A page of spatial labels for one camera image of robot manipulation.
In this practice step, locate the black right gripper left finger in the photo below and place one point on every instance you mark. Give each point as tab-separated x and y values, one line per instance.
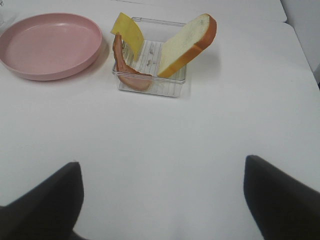
47	212

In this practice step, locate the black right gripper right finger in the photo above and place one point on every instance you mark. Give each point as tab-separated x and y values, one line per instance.
282	207

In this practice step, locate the pink bacon strip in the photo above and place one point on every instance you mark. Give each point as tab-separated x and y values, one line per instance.
129	76

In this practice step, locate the yellow cheese slice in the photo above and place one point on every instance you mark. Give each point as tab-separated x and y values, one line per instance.
130	33

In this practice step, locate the pink round plate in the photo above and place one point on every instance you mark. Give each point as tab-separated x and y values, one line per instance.
50	46

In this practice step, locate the bread slice in right tray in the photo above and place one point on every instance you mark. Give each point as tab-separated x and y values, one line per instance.
191	40

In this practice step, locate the clear plastic tray right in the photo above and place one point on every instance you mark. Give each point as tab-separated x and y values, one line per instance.
155	33

